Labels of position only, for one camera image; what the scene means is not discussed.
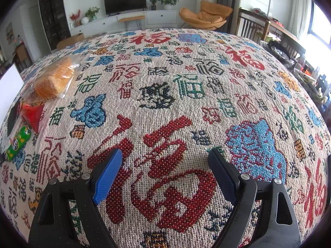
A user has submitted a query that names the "green sausage stick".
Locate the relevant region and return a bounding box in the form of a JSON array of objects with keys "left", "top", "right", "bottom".
[{"left": 6, "top": 126, "right": 31, "bottom": 161}]

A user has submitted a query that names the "red snack packet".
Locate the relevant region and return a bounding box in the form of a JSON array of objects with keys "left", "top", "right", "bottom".
[{"left": 21, "top": 103, "right": 44, "bottom": 133}]

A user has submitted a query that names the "bagged bread slice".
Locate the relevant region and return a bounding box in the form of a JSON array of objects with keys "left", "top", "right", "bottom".
[{"left": 32, "top": 55, "right": 80, "bottom": 100}]

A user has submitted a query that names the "patterned woven table cloth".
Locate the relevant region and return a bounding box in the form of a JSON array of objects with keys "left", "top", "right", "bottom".
[{"left": 1, "top": 29, "right": 330, "bottom": 247}]

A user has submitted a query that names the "white cardboard box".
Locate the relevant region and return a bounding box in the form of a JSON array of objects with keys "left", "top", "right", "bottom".
[{"left": 0, "top": 64, "right": 24, "bottom": 124}]

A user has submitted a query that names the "brown cardboard box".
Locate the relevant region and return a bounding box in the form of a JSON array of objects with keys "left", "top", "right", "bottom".
[{"left": 57, "top": 33, "right": 85, "bottom": 50}]

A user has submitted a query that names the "dark wooden chair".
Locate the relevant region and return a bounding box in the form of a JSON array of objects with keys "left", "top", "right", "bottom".
[{"left": 235, "top": 8, "right": 271, "bottom": 43}]

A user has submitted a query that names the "wooden dining table set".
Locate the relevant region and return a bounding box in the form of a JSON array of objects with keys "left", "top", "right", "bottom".
[{"left": 12, "top": 43, "right": 32, "bottom": 69}]

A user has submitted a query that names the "orange lounge chair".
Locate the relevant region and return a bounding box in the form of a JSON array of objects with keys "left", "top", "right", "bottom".
[{"left": 179, "top": 0, "right": 233, "bottom": 30}]

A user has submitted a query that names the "white tv cabinet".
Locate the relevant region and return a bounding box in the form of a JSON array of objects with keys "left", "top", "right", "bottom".
[{"left": 70, "top": 10, "right": 179, "bottom": 37}]

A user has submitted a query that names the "red flower vase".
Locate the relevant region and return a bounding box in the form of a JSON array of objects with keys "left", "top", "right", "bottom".
[{"left": 70, "top": 10, "right": 81, "bottom": 27}]

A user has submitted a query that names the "small wooden bench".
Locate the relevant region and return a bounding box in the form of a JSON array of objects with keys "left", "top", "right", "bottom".
[{"left": 118, "top": 15, "right": 145, "bottom": 31}]

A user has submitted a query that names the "green plant white vase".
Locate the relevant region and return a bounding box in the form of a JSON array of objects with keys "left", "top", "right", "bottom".
[{"left": 81, "top": 7, "right": 100, "bottom": 25}]

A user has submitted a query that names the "small dark potted plant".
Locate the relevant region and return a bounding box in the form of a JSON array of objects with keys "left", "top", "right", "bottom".
[{"left": 149, "top": 0, "right": 158, "bottom": 11}]

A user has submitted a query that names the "green potted plant right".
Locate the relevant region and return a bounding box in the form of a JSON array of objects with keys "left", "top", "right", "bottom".
[{"left": 158, "top": 0, "right": 180, "bottom": 10}]

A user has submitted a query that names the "black flat television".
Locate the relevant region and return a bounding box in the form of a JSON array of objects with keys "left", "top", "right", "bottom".
[{"left": 104, "top": 0, "right": 146, "bottom": 15}]

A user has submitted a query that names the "dark tall display cabinet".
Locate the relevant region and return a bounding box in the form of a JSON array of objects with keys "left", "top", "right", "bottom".
[{"left": 38, "top": 0, "right": 71, "bottom": 50}]

